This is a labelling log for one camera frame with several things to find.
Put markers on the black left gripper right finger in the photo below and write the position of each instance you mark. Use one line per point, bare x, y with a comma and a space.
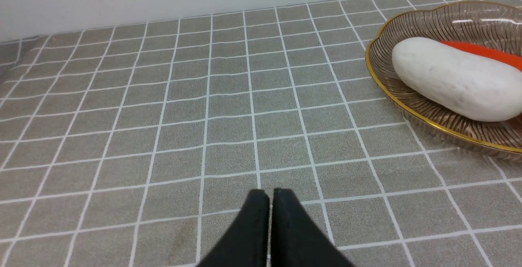
296, 241

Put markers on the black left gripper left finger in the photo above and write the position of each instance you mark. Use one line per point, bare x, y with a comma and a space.
245, 242

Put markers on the grey checked tablecloth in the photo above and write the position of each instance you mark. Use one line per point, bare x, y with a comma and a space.
136, 145

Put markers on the white radish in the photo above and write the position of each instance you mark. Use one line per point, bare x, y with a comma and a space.
475, 87

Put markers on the orange carrot with green leaves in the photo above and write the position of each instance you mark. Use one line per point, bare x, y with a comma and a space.
506, 58

